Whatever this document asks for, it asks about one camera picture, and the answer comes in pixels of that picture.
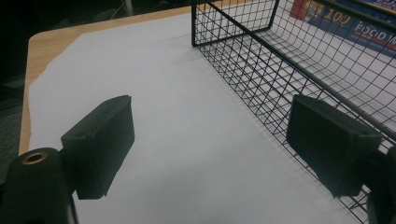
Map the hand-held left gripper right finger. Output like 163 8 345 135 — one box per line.
285 93 383 199

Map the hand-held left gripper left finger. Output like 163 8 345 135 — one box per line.
60 94 136 201

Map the black wire mesh basket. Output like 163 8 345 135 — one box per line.
191 0 396 224

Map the wooden table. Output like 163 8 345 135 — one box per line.
18 6 192 156

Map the blue and red packet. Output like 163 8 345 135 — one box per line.
289 0 396 59

